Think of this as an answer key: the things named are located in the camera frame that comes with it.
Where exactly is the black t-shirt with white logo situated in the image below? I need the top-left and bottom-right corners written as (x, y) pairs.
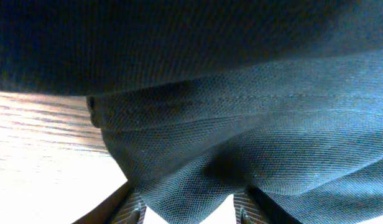
top-left (0, 0), bottom-right (383, 223)

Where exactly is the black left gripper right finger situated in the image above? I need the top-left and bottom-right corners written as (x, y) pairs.
top-left (233, 187), bottom-right (300, 224)

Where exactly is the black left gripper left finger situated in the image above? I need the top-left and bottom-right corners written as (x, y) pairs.
top-left (73, 182), bottom-right (147, 224)

